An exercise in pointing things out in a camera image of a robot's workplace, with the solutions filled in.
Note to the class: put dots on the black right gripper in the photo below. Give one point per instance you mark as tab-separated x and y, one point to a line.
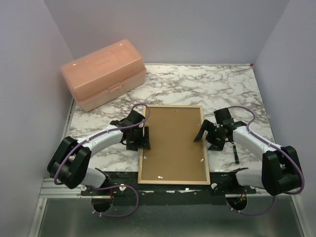
216	145

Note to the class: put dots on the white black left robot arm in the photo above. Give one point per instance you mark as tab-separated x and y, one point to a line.
69	164

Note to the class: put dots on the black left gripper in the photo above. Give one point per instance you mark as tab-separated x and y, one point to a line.
143	140

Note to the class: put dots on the brown backing board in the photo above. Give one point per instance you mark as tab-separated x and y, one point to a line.
172	145

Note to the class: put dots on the green black screwdriver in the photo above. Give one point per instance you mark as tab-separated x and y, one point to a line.
236	154

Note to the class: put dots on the blue wooden picture frame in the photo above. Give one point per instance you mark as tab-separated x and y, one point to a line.
140	172

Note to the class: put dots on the aluminium front rail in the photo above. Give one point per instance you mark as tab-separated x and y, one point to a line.
50	190

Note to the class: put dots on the pink plastic storage box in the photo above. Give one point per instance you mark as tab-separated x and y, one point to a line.
105	74

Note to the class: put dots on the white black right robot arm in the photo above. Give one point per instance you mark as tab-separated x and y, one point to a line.
280	172

